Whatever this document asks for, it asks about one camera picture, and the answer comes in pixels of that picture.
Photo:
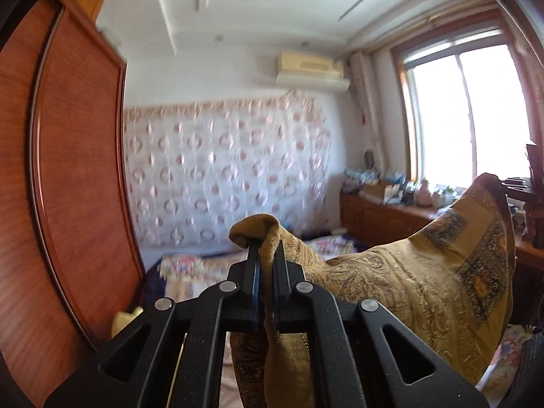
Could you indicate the yellow plush toy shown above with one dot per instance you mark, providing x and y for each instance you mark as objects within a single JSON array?
[{"x": 125, "y": 321}]

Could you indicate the sheer circle-pattern curtain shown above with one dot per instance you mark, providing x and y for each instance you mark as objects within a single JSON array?
[{"x": 221, "y": 170}]

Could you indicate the long wooden cabinet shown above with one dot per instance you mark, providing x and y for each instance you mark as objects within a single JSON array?
[{"x": 382, "y": 221}]

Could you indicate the dark blue bedding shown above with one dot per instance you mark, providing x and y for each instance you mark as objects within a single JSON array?
[{"x": 155, "y": 274}]

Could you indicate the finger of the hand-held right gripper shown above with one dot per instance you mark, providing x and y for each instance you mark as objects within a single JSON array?
[{"x": 516, "y": 186}]

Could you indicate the white plastic jug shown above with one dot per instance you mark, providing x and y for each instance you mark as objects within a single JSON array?
[{"x": 422, "y": 193}]

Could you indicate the open cardboard box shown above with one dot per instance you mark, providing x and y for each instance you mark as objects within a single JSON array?
[{"x": 380, "y": 191}]

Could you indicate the dark green figurine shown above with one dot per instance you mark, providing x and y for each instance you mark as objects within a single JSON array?
[{"x": 370, "y": 159}]

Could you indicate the stack of papers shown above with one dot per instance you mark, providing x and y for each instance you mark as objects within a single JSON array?
[{"x": 359, "y": 178}]

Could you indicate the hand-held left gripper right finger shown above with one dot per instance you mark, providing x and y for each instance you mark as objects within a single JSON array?
[{"x": 282, "y": 297}]

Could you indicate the mustard patterned shirt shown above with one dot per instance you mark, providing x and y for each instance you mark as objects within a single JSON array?
[{"x": 403, "y": 276}]

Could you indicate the pink floral blanket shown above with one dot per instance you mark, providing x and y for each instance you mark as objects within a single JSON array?
[{"x": 199, "y": 267}]

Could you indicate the wooden slatted wardrobe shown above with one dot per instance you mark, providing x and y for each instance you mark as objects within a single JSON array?
[{"x": 63, "y": 178}]

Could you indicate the bundled white window curtain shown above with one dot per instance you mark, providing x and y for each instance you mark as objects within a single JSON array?
[{"x": 369, "y": 106}]

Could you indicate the white flowered bed sheet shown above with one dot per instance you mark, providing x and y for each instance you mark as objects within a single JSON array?
[{"x": 505, "y": 348}]

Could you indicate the wall air conditioner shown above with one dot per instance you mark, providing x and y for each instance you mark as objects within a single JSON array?
[{"x": 310, "y": 70}]

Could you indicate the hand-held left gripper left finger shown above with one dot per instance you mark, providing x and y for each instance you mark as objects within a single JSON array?
[{"x": 255, "y": 289}]

